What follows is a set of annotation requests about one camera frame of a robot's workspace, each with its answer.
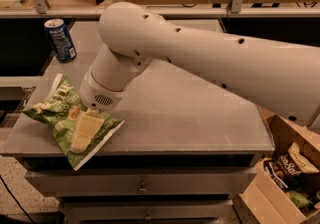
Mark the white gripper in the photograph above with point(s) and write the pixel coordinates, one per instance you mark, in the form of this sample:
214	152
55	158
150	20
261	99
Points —
96	96

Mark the green jalapeno chip bag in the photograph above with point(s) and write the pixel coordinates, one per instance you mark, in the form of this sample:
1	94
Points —
60	111

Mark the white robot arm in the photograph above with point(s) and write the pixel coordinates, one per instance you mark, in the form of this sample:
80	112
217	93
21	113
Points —
283	78

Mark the dark sea salt chip bag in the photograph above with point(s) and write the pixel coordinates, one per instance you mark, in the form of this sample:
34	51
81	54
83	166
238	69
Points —
283	171

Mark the yellow snack bag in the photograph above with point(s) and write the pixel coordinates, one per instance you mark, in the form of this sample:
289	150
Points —
303	163

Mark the green snack bag in box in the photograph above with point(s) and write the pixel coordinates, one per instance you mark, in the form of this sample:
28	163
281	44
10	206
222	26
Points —
299	200

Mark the blue soda can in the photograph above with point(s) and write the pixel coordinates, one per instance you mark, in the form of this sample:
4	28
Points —
60	40

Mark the grey drawer cabinet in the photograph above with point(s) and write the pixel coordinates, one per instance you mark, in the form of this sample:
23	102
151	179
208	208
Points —
140	181

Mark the open cardboard box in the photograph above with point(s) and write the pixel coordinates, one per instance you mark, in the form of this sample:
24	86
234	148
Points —
268	203

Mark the upper drawer handle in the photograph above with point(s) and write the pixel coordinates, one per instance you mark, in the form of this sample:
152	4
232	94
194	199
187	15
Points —
142	189

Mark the drawer handle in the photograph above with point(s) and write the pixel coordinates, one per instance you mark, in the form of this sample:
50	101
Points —
142	189
147	216

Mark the lower drawer handle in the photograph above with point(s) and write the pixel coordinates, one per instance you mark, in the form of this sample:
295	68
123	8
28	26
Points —
147	216

